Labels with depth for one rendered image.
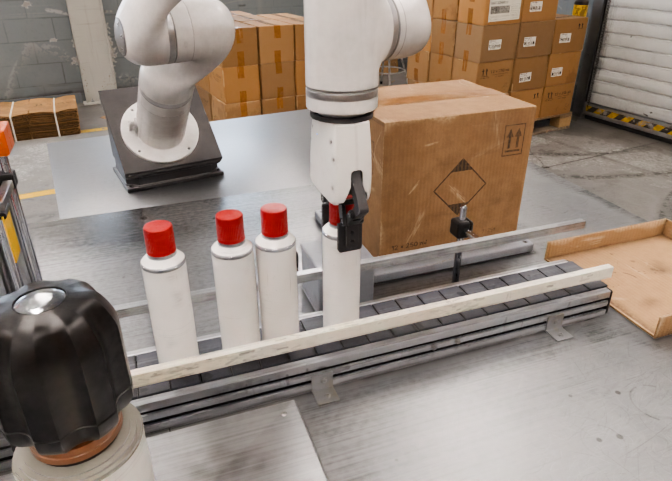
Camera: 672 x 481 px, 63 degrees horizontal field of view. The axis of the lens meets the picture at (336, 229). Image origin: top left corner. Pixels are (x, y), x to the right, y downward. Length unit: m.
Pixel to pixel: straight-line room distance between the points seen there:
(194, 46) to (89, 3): 4.86
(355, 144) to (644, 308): 0.62
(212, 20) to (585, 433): 0.95
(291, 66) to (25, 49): 2.81
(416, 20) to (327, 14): 0.11
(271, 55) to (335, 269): 3.45
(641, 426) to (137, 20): 1.02
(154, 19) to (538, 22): 3.72
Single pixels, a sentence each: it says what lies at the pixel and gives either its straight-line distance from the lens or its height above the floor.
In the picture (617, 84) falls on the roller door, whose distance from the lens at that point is 5.36.
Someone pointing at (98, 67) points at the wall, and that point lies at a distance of 6.09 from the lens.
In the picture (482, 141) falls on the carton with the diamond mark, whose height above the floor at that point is 1.07.
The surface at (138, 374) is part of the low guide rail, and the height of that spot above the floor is 0.91.
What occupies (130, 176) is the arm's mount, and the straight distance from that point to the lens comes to 1.44.
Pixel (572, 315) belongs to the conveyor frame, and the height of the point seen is 0.84.
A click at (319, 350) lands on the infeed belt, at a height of 0.88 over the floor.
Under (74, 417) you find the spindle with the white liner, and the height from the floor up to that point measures 1.11.
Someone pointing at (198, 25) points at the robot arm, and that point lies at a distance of 1.17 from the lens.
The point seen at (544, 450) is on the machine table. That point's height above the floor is 0.83.
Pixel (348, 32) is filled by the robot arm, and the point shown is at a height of 1.29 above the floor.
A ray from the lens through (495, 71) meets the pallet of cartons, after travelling 4.34.
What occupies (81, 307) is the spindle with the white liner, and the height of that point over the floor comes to 1.18.
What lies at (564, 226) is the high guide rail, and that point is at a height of 0.96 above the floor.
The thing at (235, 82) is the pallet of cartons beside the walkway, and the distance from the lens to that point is 4.03.
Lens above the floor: 1.37
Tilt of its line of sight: 27 degrees down
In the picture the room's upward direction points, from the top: straight up
